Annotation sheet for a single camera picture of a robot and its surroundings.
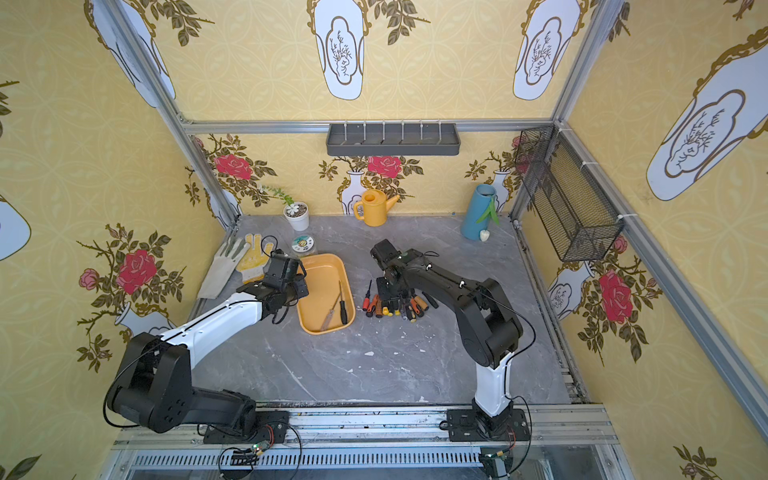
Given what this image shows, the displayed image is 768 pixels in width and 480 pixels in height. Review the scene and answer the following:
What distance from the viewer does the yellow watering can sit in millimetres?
1139

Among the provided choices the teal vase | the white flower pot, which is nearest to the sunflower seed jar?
the white flower pot

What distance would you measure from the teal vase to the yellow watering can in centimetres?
29

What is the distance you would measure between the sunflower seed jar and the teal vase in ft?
1.87

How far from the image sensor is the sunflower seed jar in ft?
3.36

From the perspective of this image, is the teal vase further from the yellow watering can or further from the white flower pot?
the white flower pot
